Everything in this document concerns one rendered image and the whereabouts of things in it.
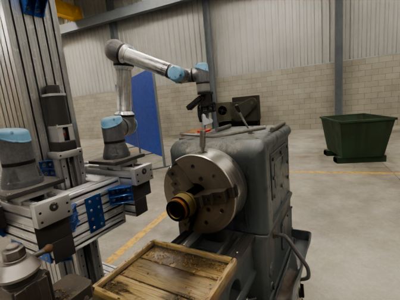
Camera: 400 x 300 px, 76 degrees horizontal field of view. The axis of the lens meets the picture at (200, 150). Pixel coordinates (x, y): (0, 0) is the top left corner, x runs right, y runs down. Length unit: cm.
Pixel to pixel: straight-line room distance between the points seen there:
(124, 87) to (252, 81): 978
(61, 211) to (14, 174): 23
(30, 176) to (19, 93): 42
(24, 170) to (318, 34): 1070
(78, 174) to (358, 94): 1039
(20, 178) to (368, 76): 1077
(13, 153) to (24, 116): 28
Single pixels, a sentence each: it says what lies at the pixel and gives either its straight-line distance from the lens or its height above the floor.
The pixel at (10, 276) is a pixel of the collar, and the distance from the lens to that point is 65.
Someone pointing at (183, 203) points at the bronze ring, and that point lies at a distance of 86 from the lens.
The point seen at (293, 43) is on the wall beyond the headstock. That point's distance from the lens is 1118.
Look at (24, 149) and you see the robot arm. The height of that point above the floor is 131.
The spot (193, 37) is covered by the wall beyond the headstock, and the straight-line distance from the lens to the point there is 1222.
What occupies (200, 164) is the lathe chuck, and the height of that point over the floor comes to 120.
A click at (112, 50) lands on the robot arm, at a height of 173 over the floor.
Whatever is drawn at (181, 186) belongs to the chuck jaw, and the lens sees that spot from 93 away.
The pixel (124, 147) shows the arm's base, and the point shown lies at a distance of 150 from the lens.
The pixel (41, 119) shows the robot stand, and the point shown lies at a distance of 147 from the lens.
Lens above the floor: 142
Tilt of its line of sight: 10 degrees down
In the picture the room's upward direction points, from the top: 5 degrees counter-clockwise
